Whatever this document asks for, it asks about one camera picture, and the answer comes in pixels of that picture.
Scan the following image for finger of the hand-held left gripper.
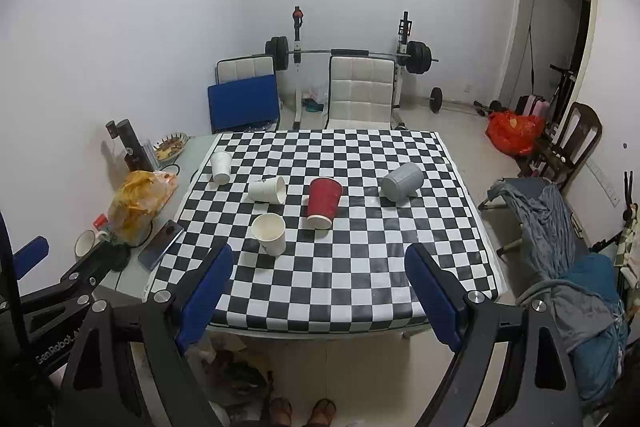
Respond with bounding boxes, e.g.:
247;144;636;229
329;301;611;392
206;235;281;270
20;243;132;325
11;235;51;280

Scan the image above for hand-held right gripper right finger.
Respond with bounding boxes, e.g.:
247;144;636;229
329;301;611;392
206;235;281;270
404;242;585;427

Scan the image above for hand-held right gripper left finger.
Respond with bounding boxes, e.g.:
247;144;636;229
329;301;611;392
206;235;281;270
52;243;236;427

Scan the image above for white paper cup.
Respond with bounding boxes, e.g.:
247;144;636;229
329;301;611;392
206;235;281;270
248;176;287;205
210;151;233;185
251;213;287;257

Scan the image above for grey cup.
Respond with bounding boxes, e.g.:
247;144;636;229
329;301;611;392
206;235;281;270
381;162;425;201

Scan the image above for red paper cup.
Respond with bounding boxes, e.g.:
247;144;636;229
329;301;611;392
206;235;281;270
306;177;344;230

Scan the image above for white mug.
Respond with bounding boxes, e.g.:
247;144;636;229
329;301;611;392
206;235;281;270
75;229;108;258

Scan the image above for dark smartphone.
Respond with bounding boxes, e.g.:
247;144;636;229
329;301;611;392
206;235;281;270
137;220;185;271

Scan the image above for dark clutter pile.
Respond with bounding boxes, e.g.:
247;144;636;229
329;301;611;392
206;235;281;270
190;337;273;410

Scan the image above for black white checkered tablecloth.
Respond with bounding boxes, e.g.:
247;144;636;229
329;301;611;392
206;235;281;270
145;130;506;326

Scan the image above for yellow snack bag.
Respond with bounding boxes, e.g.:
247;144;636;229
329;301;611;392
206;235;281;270
108;170;179;245

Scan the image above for grey garment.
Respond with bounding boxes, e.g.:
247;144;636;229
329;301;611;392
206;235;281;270
517;279;621;358

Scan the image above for grey cloth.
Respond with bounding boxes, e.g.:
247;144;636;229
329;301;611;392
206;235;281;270
487;179;588;280

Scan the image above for folding cot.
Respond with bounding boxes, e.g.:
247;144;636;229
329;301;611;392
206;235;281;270
477;177;592;258

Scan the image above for person's left foot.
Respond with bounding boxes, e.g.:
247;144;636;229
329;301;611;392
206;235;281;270
270;398;294;427

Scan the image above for person's foot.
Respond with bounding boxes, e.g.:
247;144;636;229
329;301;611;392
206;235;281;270
307;398;337;427
270;398;294;427

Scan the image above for dark cylindrical bottle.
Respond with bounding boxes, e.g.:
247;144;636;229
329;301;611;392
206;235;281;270
105;119;153;172

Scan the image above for plate of snacks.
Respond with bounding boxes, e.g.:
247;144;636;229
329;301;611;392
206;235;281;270
152;133;189;161

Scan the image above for person's right foot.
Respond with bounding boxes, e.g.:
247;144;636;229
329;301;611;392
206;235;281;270
307;398;337;427

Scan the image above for teal cloth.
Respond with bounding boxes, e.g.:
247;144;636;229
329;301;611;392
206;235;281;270
557;254;632;404

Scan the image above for red plastic bag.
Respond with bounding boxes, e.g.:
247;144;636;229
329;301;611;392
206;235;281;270
486;111;546;156

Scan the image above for blue board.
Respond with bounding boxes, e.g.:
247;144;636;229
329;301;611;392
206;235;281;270
207;74;281;134

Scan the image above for black tripod stand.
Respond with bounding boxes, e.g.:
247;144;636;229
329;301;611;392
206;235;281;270
590;171;640;290

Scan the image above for pink suitcase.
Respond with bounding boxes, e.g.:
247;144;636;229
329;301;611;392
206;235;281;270
515;94;550;118

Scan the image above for white padded chair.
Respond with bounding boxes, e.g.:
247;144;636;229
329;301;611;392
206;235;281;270
324;56;396;130
216;56;281;132

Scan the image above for dark wooden chair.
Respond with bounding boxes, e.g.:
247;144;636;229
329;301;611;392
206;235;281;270
517;102;603;192

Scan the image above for white barbell rack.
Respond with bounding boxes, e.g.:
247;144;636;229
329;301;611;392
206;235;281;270
291;7;416;130

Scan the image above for barbell with black plates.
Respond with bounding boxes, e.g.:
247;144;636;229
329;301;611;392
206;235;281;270
265;37;440;75

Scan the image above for black scooter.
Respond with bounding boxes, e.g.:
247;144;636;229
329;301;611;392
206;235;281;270
549;64;576;128

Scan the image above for white wall socket strip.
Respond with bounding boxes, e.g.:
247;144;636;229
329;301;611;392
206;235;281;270
585;158;621;208

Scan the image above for door frame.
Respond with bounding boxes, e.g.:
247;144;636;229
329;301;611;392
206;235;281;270
500;0;599;108

